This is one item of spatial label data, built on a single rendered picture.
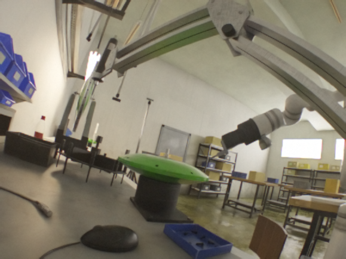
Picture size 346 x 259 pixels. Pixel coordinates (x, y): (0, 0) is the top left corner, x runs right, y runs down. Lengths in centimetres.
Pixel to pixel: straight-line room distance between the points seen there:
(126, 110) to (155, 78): 145
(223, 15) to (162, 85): 568
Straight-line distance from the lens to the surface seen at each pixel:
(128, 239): 32
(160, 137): 570
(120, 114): 533
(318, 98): 25
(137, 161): 49
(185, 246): 38
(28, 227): 35
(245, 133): 57
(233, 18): 36
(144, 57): 51
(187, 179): 48
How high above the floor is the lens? 109
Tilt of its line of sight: 10 degrees up
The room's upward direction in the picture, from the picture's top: 13 degrees clockwise
